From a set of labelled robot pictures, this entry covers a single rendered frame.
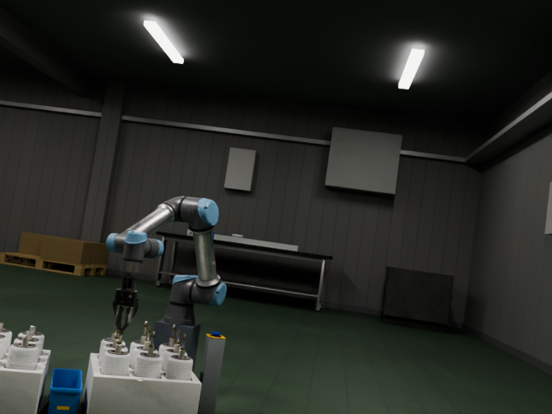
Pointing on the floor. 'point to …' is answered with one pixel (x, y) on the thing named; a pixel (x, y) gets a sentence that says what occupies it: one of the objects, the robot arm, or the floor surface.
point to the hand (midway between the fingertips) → (122, 326)
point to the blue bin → (65, 391)
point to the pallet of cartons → (58, 255)
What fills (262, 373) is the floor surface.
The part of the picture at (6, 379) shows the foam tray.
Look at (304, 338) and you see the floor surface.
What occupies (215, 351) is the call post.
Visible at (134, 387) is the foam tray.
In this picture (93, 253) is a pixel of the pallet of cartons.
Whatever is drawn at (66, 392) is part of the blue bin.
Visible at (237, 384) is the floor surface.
